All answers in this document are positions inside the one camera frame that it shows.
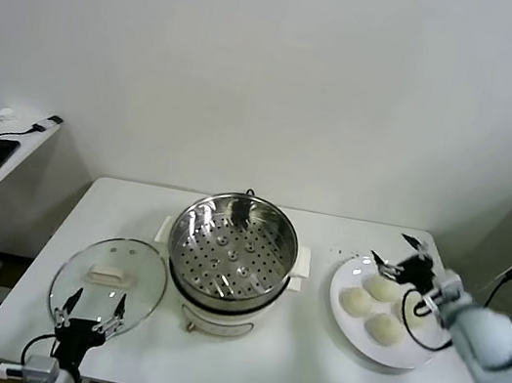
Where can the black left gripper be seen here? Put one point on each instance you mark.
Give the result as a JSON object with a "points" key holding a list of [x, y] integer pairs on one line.
{"points": [[74, 335]]}

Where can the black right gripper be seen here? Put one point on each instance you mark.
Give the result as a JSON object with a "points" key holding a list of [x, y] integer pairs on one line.
{"points": [[415, 274]]}

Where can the white steamed baozi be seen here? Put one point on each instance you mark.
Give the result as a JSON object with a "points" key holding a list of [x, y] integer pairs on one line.
{"points": [[380, 289], [384, 329], [410, 319], [355, 302]]}

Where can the perforated steel steamer basket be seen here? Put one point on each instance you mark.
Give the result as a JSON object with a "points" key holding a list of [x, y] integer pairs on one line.
{"points": [[207, 242]]}

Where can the white round plate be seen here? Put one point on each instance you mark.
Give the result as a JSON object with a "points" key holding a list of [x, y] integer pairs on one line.
{"points": [[346, 327]]}

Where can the cream electric cooker pot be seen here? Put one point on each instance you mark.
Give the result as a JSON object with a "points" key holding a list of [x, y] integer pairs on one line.
{"points": [[214, 318]]}

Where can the small white case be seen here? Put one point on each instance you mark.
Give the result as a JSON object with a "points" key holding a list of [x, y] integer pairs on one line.
{"points": [[4, 112]]}

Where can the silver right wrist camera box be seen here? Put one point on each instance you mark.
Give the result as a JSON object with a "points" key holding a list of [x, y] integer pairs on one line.
{"points": [[450, 287]]}

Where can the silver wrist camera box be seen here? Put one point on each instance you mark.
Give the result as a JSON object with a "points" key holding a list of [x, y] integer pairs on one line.
{"points": [[41, 369], [450, 287]]}

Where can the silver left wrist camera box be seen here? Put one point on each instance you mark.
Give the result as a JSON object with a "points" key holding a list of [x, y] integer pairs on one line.
{"points": [[41, 369]]}

